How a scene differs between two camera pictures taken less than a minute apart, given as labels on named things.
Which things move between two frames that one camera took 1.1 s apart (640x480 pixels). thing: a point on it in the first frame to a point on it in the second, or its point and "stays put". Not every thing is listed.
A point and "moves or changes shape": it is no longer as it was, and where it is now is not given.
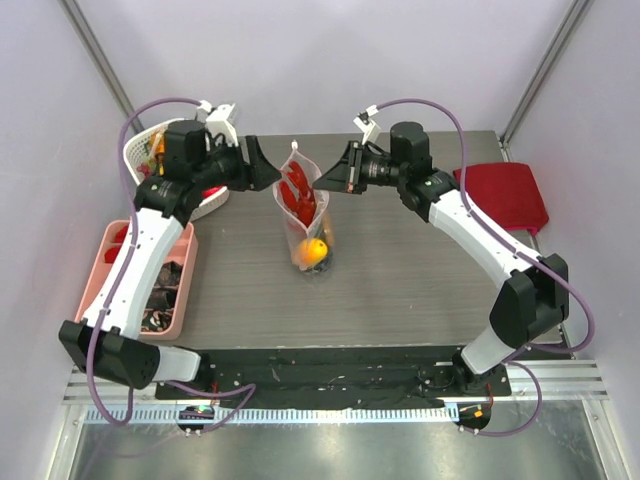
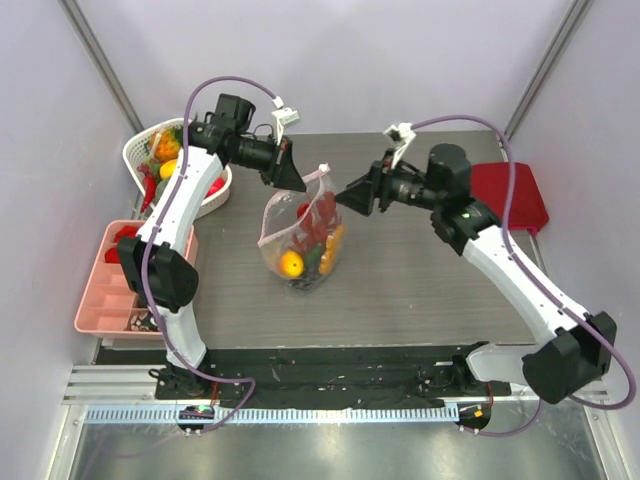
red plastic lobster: x=303 y=205 moves or changes shape
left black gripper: x=257 y=174 to x=282 y=173
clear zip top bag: x=305 y=208 moves or changes shape
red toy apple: x=210 y=191 stays put
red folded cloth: x=508 y=191 stays put
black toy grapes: x=324 y=264 to x=310 y=275
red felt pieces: x=111 y=253 stays put
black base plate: x=278 y=379 stays put
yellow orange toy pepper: x=309 y=252 to x=291 y=264
